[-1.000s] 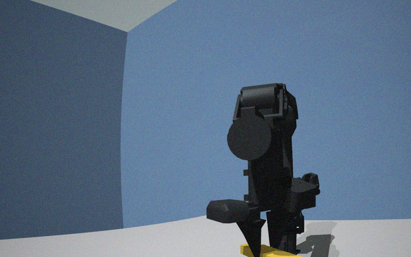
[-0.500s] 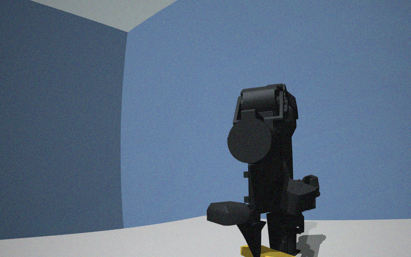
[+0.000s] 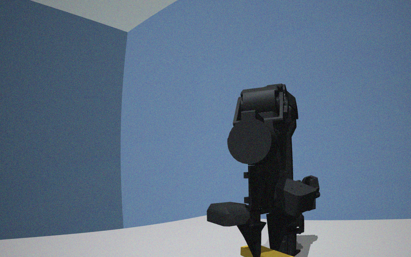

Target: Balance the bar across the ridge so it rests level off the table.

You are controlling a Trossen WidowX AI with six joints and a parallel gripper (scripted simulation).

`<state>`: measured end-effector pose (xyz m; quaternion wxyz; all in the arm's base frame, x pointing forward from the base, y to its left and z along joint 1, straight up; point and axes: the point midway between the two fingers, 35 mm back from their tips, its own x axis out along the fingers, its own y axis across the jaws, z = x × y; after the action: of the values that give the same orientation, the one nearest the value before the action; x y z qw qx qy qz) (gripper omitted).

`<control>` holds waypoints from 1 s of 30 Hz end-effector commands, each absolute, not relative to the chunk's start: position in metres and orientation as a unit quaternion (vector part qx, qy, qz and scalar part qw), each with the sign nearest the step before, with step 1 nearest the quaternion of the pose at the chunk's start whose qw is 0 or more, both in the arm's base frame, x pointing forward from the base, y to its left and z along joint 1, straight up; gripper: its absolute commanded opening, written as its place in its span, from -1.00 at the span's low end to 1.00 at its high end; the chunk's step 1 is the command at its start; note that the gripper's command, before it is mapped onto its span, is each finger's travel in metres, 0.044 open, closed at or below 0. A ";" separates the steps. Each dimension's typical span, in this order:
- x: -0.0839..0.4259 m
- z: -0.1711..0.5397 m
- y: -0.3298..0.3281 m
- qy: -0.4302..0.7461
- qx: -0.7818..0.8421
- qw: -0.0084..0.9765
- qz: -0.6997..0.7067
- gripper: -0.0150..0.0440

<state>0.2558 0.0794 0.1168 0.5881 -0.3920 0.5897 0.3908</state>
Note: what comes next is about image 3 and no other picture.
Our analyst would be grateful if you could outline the yellow bar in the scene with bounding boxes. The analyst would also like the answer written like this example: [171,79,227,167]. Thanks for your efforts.
[241,245,294,257]

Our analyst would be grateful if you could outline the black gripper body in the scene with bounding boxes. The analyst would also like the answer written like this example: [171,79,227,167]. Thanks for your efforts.
[207,164,289,227]

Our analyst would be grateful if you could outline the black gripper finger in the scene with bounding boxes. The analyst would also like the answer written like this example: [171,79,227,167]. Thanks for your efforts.
[237,221,266,257]
[266,213,300,251]

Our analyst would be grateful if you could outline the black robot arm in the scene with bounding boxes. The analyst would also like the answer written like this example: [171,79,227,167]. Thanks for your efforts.
[227,83,320,256]

